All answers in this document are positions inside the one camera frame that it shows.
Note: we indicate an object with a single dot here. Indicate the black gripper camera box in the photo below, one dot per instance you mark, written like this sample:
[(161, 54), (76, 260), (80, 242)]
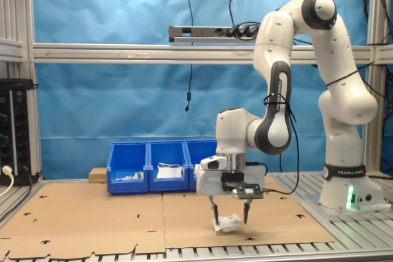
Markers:
[(248, 191)]

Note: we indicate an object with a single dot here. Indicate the blue bin with printed packets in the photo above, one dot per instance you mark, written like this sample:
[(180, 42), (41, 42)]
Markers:
[(201, 151)]

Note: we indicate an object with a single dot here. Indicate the aluminium frame post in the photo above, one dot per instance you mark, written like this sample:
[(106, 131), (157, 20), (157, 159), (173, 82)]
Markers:
[(18, 13), (375, 105)]

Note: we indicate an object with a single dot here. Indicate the brown cardboard sheet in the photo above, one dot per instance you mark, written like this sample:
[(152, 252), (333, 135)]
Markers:
[(92, 219), (276, 213)]

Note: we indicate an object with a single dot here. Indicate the small white flat packets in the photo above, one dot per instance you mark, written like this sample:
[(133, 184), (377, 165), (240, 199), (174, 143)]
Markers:
[(124, 178)]

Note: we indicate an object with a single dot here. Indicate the aluminium cross beam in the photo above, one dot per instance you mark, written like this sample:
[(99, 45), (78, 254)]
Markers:
[(122, 53)]

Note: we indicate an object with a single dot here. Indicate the blue bin with masks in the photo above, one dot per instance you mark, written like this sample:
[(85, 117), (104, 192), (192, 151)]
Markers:
[(167, 186)]

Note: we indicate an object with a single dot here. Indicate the white masks stack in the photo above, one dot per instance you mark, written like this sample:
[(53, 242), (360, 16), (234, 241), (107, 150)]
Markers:
[(169, 173)]

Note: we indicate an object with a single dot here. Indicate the teal flat packet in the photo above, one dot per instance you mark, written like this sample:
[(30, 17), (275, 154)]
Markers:
[(139, 176)]

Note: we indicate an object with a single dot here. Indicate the grey power strip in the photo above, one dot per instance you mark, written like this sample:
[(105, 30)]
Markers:
[(199, 32)]

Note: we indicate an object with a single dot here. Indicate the white gauze packet clear-backed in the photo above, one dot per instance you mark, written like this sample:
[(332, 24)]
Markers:
[(228, 225)]

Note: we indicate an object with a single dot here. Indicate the aluminium side beam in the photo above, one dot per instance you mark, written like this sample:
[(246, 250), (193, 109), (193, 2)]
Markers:
[(10, 49)]

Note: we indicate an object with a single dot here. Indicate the wooden chipboard block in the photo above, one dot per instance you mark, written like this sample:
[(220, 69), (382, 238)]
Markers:
[(97, 176)]

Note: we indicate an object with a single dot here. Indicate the blue bin with small packets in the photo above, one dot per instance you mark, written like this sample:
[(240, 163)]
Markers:
[(127, 187)]

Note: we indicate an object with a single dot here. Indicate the black socket tower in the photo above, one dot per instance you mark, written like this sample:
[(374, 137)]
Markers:
[(18, 127)]

